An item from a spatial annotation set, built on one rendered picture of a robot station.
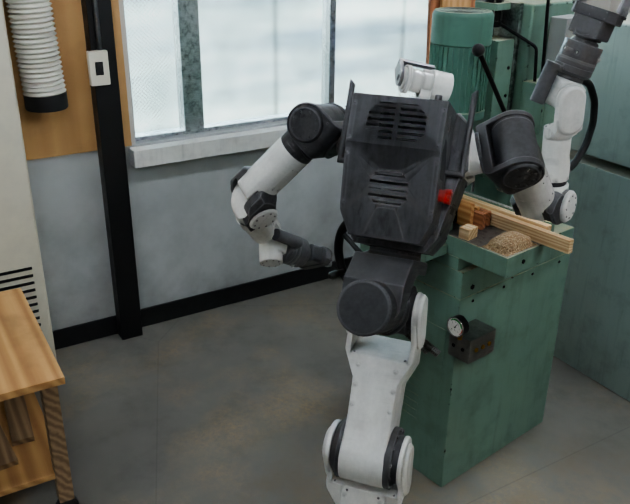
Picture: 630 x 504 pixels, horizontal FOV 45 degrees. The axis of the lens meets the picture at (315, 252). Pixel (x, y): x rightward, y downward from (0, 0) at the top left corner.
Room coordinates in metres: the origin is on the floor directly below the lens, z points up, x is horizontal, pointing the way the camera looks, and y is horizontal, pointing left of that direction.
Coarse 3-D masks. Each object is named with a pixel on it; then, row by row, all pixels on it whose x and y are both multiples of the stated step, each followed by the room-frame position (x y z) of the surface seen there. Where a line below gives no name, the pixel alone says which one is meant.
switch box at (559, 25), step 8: (552, 16) 2.35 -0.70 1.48; (560, 16) 2.35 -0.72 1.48; (568, 16) 2.36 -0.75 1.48; (552, 24) 2.35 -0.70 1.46; (560, 24) 2.32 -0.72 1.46; (568, 24) 2.31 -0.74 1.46; (552, 32) 2.34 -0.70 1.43; (560, 32) 2.32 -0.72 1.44; (568, 32) 2.31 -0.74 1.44; (552, 40) 2.34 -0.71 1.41; (560, 40) 2.32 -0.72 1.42; (552, 48) 2.34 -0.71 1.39; (552, 56) 2.33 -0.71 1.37
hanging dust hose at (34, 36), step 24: (24, 0) 2.71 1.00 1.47; (48, 0) 2.77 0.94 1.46; (24, 24) 2.71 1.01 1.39; (48, 24) 2.75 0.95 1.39; (24, 48) 2.70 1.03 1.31; (48, 48) 2.74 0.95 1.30; (24, 72) 2.71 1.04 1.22; (48, 72) 2.72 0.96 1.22; (24, 96) 2.73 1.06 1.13; (48, 96) 2.72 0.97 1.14
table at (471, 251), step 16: (448, 240) 2.04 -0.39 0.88; (464, 240) 2.00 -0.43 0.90; (480, 240) 2.00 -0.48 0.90; (432, 256) 2.00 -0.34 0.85; (464, 256) 1.99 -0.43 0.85; (480, 256) 1.95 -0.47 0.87; (496, 256) 1.91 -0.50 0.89; (512, 256) 1.89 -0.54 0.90; (528, 256) 1.94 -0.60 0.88; (544, 256) 1.99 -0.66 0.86; (496, 272) 1.90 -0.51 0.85; (512, 272) 1.90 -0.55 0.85
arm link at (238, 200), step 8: (240, 192) 1.77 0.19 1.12; (232, 200) 1.78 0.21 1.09; (240, 200) 1.76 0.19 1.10; (232, 208) 1.79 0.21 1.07; (240, 208) 1.75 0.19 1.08; (240, 216) 1.75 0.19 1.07; (240, 224) 1.80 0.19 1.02; (248, 224) 1.73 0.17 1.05; (248, 232) 1.82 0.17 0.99; (256, 232) 1.82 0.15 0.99; (264, 232) 1.84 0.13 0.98
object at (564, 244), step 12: (492, 216) 2.11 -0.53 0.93; (504, 216) 2.09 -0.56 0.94; (504, 228) 2.08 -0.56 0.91; (516, 228) 2.05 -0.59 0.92; (528, 228) 2.02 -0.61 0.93; (540, 228) 2.00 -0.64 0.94; (540, 240) 1.98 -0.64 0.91; (552, 240) 1.95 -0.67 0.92; (564, 240) 1.92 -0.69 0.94; (564, 252) 1.92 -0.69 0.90
